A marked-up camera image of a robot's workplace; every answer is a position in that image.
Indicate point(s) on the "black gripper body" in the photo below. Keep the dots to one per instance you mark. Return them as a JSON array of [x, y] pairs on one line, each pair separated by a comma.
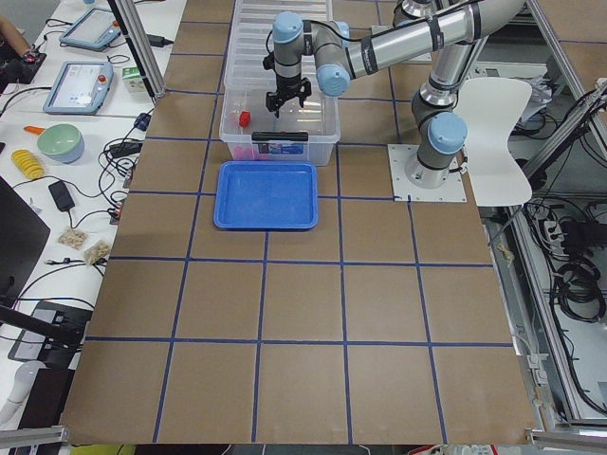
[[285, 84]]

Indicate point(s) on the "red block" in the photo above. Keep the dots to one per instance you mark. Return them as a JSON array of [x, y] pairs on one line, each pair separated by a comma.
[[244, 119]]

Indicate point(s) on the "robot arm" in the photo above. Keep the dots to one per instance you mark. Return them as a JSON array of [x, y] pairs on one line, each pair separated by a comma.
[[453, 30]]

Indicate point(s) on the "clear plastic storage box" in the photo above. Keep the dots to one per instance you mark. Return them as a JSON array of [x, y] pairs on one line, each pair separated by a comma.
[[319, 117]]

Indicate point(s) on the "blue plastic tray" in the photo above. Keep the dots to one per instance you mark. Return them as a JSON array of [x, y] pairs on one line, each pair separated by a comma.
[[266, 195]]

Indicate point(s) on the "green white carton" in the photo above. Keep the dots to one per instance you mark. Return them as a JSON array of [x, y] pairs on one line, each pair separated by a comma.
[[132, 80]]

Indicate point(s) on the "white chair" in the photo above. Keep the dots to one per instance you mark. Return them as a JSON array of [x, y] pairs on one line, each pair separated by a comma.
[[491, 107]]

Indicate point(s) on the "teach pendant tablet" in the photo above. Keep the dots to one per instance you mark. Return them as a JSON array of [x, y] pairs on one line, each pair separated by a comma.
[[96, 30], [79, 89]]

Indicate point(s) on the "green bowl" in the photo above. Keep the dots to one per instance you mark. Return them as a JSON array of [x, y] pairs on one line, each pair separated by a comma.
[[63, 143]]

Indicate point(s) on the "snack bag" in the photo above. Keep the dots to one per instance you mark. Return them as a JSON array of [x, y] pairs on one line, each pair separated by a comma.
[[73, 237], [96, 252]]

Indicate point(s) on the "black power adapter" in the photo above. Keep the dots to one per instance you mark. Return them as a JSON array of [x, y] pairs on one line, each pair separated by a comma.
[[61, 196]]

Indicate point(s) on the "toy carrot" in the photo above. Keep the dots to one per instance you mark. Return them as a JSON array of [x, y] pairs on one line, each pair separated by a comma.
[[35, 130]]

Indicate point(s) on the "yellow toy corn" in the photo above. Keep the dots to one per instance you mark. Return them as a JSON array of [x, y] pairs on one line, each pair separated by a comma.
[[28, 164]]

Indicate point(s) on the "black monitor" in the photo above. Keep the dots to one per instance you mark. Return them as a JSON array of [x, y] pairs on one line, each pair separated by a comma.
[[23, 239]]

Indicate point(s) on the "black box latch handle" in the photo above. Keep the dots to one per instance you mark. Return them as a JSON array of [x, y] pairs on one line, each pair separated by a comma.
[[280, 136]]

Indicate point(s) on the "aluminium frame post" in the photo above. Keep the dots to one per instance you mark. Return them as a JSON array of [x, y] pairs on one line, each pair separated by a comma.
[[132, 29]]

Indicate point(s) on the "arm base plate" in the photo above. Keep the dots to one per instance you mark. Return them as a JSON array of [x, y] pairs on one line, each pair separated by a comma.
[[412, 182]]

